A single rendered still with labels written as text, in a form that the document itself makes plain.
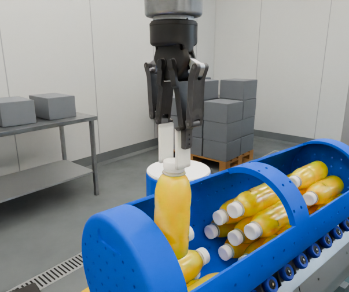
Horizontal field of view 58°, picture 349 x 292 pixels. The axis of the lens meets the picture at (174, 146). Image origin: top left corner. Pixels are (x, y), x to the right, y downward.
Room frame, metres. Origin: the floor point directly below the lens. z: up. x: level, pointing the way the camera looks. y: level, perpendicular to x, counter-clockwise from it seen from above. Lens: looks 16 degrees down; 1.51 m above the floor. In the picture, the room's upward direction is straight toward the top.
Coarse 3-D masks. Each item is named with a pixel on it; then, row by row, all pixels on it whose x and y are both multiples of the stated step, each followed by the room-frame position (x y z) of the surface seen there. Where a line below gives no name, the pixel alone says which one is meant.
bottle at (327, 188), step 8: (328, 176) 0.97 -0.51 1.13; (336, 176) 0.97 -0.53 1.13; (312, 184) 0.91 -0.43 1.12; (320, 184) 0.90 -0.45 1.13; (328, 184) 0.91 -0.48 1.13; (336, 184) 0.93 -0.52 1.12; (320, 192) 0.87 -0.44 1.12; (328, 192) 0.88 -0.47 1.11; (336, 192) 0.92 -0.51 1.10; (320, 200) 0.87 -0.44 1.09
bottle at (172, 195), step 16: (160, 176) 0.52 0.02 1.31; (176, 176) 0.50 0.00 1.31; (160, 192) 0.50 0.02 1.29; (176, 192) 0.49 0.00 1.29; (160, 208) 0.49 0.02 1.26; (176, 208) 0.49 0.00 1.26; (160, 224) 0.49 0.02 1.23; (176, 224) 0.49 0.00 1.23; (176, 240) 0.48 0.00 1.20; (176, 256) 0.48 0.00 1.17
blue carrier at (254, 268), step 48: (336, 144) 1.00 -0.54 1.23; (192, 192) 0.79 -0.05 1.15; (240, 192) 0.95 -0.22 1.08; (288, 192) 0.70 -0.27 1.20; (96, 240) 0.54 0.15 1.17; (144, 240) 0.46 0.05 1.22; (192, 240) 0.78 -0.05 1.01; (288, 240) 0.63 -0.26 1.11; (96, 288) 0.55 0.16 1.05; (144, 288) 0.41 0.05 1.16; (240, 288) 0.52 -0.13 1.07
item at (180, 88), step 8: (168, 64) 0.50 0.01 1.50; (176, 72) 0.50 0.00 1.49; (176, 80) 0.50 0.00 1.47; (176, 88) 0.50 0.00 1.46; (184, 88) 0.50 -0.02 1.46; (176, 96) 0.50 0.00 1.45; (184, 96) 0.50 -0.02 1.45; (176, 104) 0.50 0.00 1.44; (184, 104) 0.50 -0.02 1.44; (184, 112) 0.49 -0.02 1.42; (184, 120) 0.49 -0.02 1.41; (176, 128) 0.49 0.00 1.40; (184, 128) 0.49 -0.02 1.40
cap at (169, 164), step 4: (164, 160) 0.52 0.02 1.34; (168, 160) 0.52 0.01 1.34; (172, 160) 0.52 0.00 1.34; (164, 164) 0.51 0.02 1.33; (168, 164) 0.51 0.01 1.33; (172, 164) 0.50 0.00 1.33; (164, 168) 0.51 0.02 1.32; (168, 168) 0.51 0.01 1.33; (172, 168) 0.50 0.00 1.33; (184, 168) 0.52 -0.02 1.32; (168, 172) 0.51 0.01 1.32; (172, 172) 0.50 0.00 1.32; (176, 172) 0.50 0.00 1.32; (180, 172) 0.51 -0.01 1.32
